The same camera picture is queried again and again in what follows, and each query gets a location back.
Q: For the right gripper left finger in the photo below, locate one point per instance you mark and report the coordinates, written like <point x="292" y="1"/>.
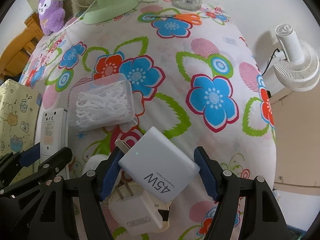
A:
<point x="93" y="188"/>

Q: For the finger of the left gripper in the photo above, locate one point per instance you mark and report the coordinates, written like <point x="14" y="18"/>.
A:
<point x="11" y="164"/>
<point x="19" y="201"/>

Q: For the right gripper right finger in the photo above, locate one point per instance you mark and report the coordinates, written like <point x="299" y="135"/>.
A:
<point x="262" y="218"/>

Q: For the white Redmi earbuds case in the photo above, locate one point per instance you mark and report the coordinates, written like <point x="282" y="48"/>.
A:
<point x="94" y="162"/>

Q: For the white 45W charger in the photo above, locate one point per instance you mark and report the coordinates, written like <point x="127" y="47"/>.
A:
<point x="159" y="166"/>

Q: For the small white plug charger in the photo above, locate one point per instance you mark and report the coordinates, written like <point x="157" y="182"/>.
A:
<point x="135" y="209"/>

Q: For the yellow cartoon fabric basket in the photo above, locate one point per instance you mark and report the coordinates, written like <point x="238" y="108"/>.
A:
<point x="19" y="111"/>

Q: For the clear floss pick box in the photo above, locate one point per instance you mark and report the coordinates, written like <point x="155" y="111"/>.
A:
<point x="107" y="101"/>

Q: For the wooden bed headboard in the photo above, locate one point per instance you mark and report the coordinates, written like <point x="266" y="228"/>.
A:
<point x="20" y="49"/>

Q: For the purple plush toy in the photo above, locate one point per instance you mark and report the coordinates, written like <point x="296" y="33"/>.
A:
<point x="51" y="15"/>

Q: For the white clip fan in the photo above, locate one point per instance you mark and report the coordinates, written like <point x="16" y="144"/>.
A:
<point x="298" y="68"/>

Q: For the orange handled scissors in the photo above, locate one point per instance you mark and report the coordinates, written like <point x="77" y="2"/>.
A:
<point x="189" y="18"/>

